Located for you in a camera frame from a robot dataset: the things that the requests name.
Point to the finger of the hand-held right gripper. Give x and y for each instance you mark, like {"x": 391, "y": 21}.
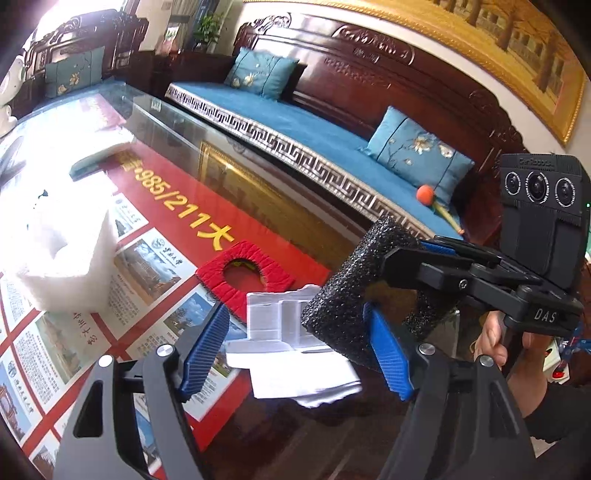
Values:
{"x": 443, "y": 274}
{"x": 466, "y": 251}

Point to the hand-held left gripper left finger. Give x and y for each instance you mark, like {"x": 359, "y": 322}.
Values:
{"x": 203, "y": 350}

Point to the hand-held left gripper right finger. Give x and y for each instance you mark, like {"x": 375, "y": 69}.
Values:
{"x": 388, "y": 350}

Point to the black foam piece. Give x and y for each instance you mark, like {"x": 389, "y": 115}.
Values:
{"x": 341, "y": 295}

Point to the white plastic tray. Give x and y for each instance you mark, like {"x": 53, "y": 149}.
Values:
{"x": 268, "y": 318}

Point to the person's right forearm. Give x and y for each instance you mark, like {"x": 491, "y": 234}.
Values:
{"x": 554, "y": 429}

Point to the person's right hand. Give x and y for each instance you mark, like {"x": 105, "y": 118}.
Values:
{"x": 489, "y": 337}

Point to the orange ball stick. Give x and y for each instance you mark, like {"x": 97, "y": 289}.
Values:
{"x": 425, "y": 194}

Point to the red felt piece with hole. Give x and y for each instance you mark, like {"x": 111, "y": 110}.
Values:
{"x": 212, "y": 277}

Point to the white tissue paper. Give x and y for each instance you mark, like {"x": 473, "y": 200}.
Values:
{"x": 295, "y": 378}

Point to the teal floral cushion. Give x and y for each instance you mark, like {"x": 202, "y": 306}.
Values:
{"x": 261, "y": 74}
{"x": 74, "y": 71}
{"x": 415, "y": 152}

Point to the white foam block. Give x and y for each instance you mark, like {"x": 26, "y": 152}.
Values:
{"x": 69, "y": 267}

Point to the gold-framed landscape painting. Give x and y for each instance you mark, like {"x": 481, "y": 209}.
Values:
{"x": 508, "y": 37}

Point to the carved wooden sofa blue seat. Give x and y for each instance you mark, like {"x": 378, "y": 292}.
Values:
{"x": 115, "y": 41}
{"x": 369, "y": 60}

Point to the white tissue pack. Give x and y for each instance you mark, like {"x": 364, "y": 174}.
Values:
{"x": 92, "y": 166}

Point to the green white card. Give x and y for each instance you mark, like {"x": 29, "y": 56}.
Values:
{"x": 172, "y": 33}

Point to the green potted plant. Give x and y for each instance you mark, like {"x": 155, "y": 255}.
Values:
{"x": 210, "y": 27}

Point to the white robot toy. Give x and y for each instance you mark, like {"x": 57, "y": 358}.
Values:
{"x": 7, "y": 87}

